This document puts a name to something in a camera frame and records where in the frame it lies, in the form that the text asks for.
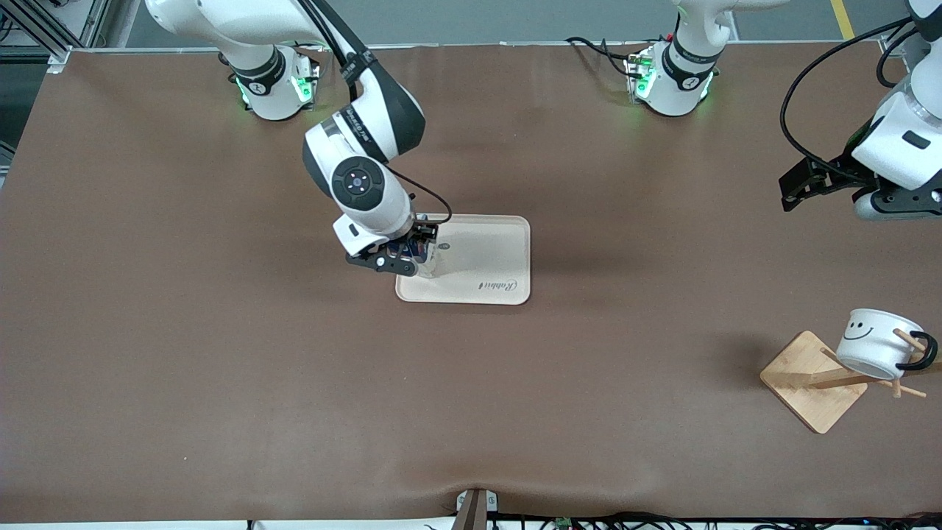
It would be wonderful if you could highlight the black base cable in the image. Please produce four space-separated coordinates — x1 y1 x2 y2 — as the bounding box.
565 37 642 78
288 40 336 74

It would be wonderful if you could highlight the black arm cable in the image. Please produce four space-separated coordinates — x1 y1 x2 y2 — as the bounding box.
780 16 921 169
294 0 454 226

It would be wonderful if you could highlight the white smiley cup black handle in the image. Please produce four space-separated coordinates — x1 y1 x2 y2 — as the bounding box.
835 308 940 381

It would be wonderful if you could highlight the black left base cable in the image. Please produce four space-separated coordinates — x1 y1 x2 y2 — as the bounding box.
565 37 642 78

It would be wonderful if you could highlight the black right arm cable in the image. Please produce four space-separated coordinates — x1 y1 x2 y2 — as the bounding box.
294 0 454 226

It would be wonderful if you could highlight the aluminium frame profile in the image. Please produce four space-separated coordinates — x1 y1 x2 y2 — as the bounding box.
0 0 113 74
882 22 921 58

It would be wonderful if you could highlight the cream rectangular plastic tray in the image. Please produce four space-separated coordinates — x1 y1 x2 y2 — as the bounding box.
395 213 531 305

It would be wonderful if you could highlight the black right base cable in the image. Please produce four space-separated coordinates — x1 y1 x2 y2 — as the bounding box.
288 40 336 74

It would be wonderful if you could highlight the metal table edge bracket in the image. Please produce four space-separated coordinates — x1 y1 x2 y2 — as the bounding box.
455 487 499 530

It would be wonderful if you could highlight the wooden cup rack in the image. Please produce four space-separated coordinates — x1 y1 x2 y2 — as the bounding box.
759 330 929 435

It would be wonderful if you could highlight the blue white milk carton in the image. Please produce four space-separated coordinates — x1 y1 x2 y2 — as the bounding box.
389 237 440 279

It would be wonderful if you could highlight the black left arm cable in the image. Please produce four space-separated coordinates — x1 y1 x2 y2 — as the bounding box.
780 16 921 169

